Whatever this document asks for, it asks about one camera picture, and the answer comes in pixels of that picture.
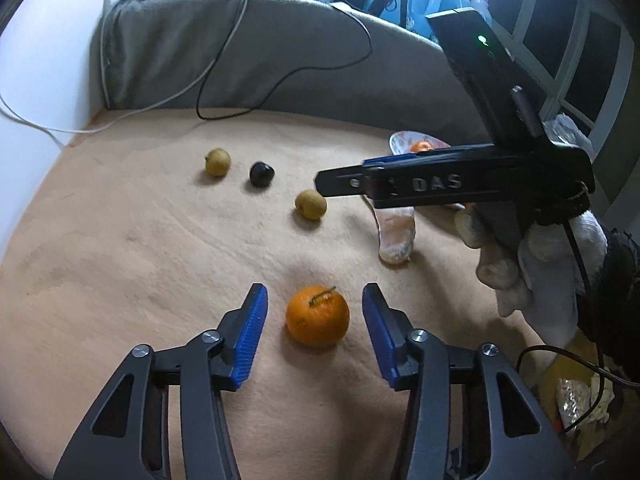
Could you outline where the beige table cloth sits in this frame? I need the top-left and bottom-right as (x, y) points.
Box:
(0, 107), (551, 480)

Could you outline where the yellow snack bag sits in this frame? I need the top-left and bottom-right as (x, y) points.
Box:
(537, 332), (618, 441)

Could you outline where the small mandarin with stem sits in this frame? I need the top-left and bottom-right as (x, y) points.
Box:
(285, 286), (350, 348)

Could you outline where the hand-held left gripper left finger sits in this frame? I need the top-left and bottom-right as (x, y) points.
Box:
(52, 283), (269, 480)

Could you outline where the dark purple round fruit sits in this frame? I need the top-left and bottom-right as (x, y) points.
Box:
(249, 161), (275, 189)

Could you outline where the white floral plate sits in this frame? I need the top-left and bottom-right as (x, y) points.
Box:
(388, 130), (466, 211)

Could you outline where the person's right hand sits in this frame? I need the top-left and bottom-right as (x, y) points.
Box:
(456, 207), (610, 347)

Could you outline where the white cable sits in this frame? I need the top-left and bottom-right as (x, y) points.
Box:
(0, 0), (251, 135)

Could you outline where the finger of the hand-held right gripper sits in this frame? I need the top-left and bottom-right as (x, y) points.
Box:
(315, 163), (373, 199)
(361, 143), (497, 168)

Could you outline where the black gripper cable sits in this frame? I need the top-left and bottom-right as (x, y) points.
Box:
(515, 220), (640, 433)

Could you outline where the white crumpled plastic bag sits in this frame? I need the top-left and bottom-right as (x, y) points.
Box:
(542, 112), (596, 161)

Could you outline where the person's right forearm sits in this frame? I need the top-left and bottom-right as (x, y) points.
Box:
(575, 227), (640, 378)

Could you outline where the yellow-green longan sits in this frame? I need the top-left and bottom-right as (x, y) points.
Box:
(204, 148), (232, 178)
(295, 189), (328, 221)

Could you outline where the grey blanket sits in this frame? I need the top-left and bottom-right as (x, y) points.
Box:
(90, 0), (493, 151)

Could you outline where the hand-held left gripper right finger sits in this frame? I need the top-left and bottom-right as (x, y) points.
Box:
(361, 282), (577, 480)

